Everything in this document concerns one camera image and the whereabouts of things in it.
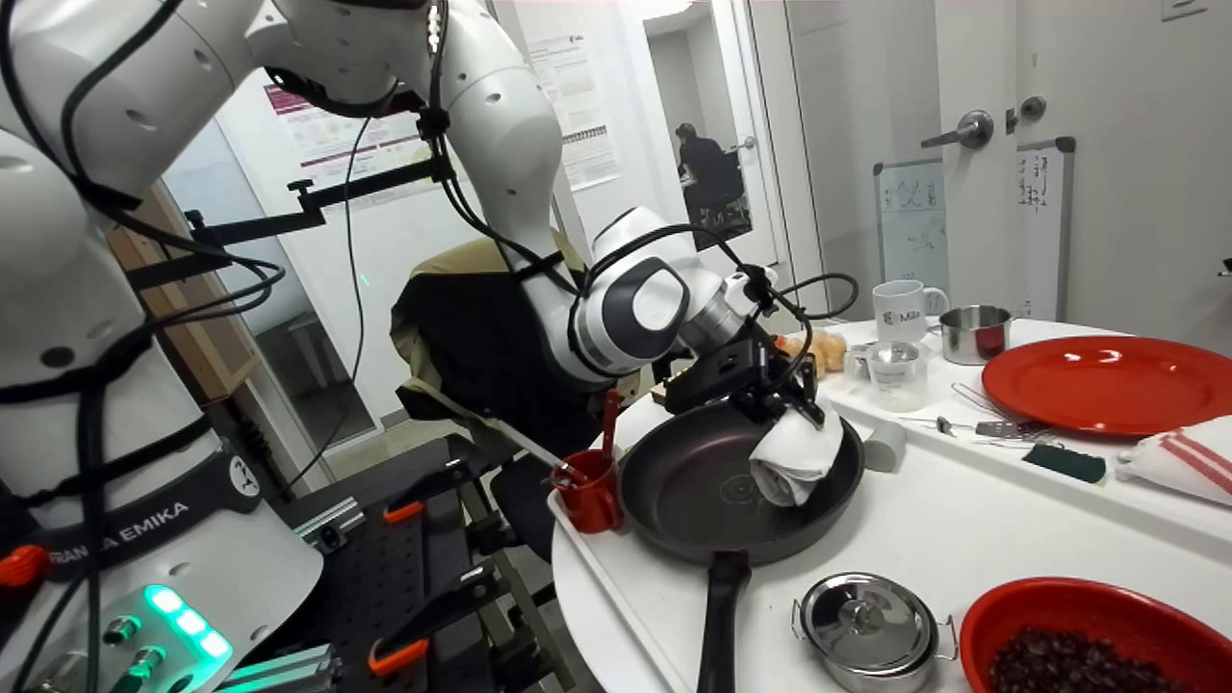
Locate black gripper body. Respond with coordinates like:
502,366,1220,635
667,333,792,415

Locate white towel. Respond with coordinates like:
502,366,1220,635
750,408,841,506

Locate black frying pan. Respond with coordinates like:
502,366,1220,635
618,404,864,693

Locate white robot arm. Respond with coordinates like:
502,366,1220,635
0,0,750,693

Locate beige bread rolls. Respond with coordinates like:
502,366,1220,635
812,331,845,373

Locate clear glass cup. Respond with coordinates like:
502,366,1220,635
859,342,927,410

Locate white mug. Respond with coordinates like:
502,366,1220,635
873,277,948,342

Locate small steel pot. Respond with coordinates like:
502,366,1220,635
937,304,1009,366

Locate small red cup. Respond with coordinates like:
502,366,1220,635
555,450,618,529

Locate small whiteboard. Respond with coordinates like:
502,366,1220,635
873,159,948,284

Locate round steel lid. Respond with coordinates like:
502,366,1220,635
798,569,937,693

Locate large red plate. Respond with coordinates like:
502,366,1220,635
982,333,1232,438

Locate black office chair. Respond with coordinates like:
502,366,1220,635
390,237,600,454

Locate dark green sponge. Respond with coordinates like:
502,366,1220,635
1025,443,1107,486

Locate red bowl with beans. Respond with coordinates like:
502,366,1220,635
957,577,1232,693

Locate red striped white cloth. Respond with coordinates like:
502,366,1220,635
1121,415,1232,506

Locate silver door handle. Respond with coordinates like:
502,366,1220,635
925,112,993,151

